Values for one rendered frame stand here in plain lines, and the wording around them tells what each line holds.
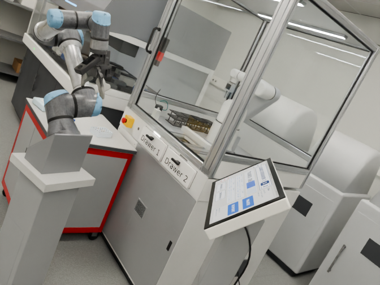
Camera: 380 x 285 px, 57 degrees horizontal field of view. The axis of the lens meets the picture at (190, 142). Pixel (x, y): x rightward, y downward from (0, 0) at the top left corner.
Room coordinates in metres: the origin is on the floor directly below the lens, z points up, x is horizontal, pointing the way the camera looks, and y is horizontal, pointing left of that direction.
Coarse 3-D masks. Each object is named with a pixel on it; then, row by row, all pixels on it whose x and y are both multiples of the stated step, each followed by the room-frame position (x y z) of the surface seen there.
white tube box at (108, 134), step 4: (92, 128) 2.16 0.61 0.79; (96, 128) 2.18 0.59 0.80; (100, 128) 2.21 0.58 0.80; (104, 128) 2.25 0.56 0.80; (92, 132) 2.15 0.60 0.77; (96, 132) 2.14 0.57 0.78; (100, 132) 2.14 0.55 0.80; (104, 132) 2.17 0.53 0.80; (108, 132) 2.20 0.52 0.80; (112, 132) 2.24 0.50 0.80; (96, 136) 2.13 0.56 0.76; (100, 136) 2.15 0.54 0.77; (104, 136) 2.18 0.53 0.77; (108, 136) 2.21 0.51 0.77
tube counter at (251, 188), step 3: (246, 180) 1.47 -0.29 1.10; (249, 180) 1.45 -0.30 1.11; (252, 180) 1.44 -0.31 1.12; (255, 180) 1.43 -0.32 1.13; (246, 183) 1.44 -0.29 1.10; (249, 183) 1.42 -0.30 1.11; (252, 183) 1.41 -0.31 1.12; (255, 183) 1.39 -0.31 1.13; (246, 186) 1.40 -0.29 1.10; (249, 186) 1.39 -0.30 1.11; (252, 186) 1.37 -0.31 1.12; (255, 186) 1.36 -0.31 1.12; (246, 189) 1.36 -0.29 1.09; (249, 189) 1.35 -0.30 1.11; (252, 189) 1.33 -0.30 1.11; (255, 189) 1.32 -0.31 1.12; (249, 192) 1.32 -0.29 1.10; (252, 192) 1.30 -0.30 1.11
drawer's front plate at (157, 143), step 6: (144, 126) 2.24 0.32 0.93; (144, 132) 2.23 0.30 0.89; (150, 132) 2.18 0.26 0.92; (144, 138) 2.21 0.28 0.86; (156, 138) 2.12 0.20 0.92; (144, 144) 2.19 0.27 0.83; (150, 144) 2.14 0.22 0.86; (156, 144) 2.10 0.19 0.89; (162, 144) 2.06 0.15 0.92; (150, 150) 2.12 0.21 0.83; (156, 150) 2.09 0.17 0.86; (162, 150) 2.05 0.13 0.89; (156, 156) 2.07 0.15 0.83; (162, 156) 2.05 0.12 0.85
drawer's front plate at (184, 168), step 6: (168, 150) 2.01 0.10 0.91; (168, 156) 2.00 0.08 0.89; (174, 156) 1.96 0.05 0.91; (162, 162) 2.01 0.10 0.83; (168, 162) 1.98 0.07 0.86; (180, 162) 1.91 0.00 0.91; (186, 162) 1.89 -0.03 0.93; (168, 168) 1.96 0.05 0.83; (174, 168) 1.93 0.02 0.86; (180, 168) 1.89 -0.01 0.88; (186, 168) 1.86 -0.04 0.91; (192, 168) 1.85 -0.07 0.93; (174, 174) 1.91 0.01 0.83; (186, 174) 1.85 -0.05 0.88; (192, 174) 1.82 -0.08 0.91; (180, 180) 1.86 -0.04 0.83; (186, 180) 1.83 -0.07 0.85; (192, 180) 1.82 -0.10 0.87; (186, 186) 1.82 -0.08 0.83
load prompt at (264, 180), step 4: (256, 168) 1.59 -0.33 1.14; (260, 168) 1.56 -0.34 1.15; (264, 168) 1.54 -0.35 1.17; (256, 172) 1.52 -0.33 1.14; (260, 172) 1.50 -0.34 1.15; (264, 172) 1.48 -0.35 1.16; (268, 172) 1.46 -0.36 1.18; (260, 176) 1.45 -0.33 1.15; (264, 176) 1.43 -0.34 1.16; (268, 176) 1.41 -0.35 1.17; (260, 180) 1.40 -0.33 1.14; (264, 180) 1.38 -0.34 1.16; (268, 180) 1.36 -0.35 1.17; (260, 184) 1.35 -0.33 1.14; (264, 184) 1.34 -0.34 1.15; (268, 184) 1.32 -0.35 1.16; (260, 188) 1.31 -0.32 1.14; (264, 188) 1.29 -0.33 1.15
